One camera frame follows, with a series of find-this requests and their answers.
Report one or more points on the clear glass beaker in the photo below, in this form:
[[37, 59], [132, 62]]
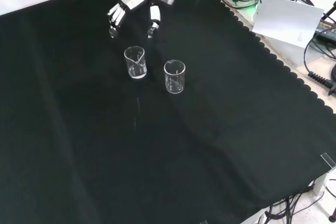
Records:
[[136, 73], [174, 87]]

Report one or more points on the black bench cloth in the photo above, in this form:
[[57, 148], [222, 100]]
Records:
[[131, 142]]

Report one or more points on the black power adapter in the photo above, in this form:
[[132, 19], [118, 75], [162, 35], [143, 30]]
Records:
[[326, 30]]

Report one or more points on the black stand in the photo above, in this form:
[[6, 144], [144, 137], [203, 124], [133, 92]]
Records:
[[329, 11]]

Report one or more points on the clear cloth clip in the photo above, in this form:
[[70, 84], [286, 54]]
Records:
[[328, 159], [203, 221]]

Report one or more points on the white bench leg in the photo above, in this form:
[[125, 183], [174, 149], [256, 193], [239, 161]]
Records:
[[324, 180]]

